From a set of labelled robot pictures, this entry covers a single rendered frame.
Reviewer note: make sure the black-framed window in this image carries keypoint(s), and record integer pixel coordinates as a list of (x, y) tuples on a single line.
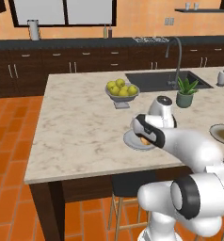
[(63, 12)]

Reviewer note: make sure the grey pedestal fruit bowl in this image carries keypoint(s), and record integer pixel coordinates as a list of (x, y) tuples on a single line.
[(122, 99)]

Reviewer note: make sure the white soap dispenser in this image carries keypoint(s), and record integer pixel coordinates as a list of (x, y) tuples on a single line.
[(222, 77)]

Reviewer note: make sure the orange-brown bun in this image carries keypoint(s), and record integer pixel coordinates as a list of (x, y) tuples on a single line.
[(145, 141)]

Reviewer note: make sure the dark grey sink basin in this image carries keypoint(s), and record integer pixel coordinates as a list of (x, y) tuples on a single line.
[(154, 81)]

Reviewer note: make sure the grey wall socket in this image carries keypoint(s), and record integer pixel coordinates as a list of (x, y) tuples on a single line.
[(169, 21)]

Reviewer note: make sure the grey arched tap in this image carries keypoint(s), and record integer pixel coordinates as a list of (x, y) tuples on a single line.
[(179, 59)]

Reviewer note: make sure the grey cup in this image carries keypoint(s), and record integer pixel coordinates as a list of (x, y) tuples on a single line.
[(187, 6), (196, 6)]

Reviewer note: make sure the dark brown bottle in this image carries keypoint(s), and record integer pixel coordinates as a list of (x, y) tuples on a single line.
[(110, 33)]

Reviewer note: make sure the dark wall shelf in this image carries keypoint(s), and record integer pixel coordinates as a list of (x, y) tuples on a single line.
[(204, 10)]

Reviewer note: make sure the yellow-green apple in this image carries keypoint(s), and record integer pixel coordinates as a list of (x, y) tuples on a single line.
[(114, 90), (111, 85), (123, 93), (120, 82), (133, 90)]

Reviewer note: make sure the green plant in pot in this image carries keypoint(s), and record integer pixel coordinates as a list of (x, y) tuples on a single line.
[(184, 97)]

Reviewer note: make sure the pale green bottle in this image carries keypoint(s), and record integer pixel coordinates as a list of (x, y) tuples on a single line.
[(105, 32)]

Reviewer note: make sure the dark wood island base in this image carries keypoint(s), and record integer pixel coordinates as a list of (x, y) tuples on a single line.
[(51, 207)]

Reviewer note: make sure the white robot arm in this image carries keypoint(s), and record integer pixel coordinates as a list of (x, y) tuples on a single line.
[(192, 150)]

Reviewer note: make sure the black seat wooden stool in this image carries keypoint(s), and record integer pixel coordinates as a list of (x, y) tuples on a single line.
[(129, 188)]

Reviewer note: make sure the dark wood cupboard run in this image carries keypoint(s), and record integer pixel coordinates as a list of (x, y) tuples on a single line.
[(54, 69)]

